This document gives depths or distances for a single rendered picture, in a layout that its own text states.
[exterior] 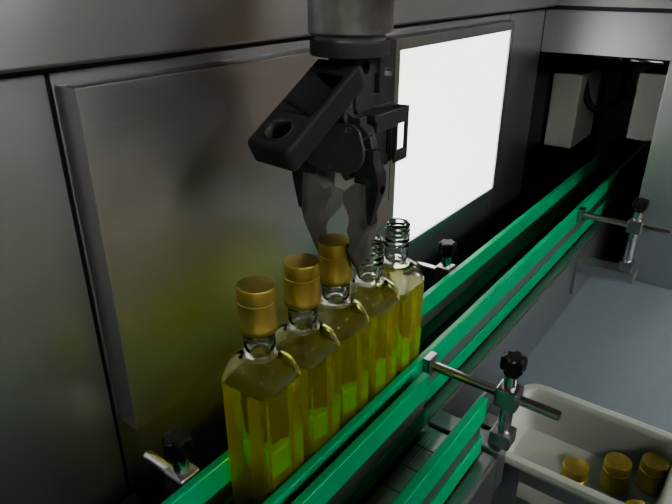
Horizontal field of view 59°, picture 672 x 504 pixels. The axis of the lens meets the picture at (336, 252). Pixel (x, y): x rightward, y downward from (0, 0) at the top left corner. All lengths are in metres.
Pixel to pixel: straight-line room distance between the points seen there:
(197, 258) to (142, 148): 0.13
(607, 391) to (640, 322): 0.27
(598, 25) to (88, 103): 1.14
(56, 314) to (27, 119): 0.17
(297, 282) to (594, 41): 1.05
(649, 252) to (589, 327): 0.29
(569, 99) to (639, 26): 0.26
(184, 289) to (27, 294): 0.15
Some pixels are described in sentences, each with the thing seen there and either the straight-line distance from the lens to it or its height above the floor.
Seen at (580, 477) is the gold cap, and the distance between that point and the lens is 0.88.
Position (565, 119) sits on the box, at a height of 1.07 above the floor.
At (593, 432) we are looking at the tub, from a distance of 0.96.
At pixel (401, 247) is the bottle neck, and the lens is 0.68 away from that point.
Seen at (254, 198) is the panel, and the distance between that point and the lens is 0.66.
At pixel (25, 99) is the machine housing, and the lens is 0.53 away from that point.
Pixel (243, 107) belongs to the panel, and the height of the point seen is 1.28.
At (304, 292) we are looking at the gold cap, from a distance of 0.54.
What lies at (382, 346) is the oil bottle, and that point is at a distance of 0.67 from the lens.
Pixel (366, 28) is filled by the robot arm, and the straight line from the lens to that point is 0.52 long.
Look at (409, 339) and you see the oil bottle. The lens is 0.73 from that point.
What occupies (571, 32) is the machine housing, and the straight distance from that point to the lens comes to 1.47.
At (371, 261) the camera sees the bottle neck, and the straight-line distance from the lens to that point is 0.63.
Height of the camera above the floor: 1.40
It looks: 25 degrees down
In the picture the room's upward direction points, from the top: straight up
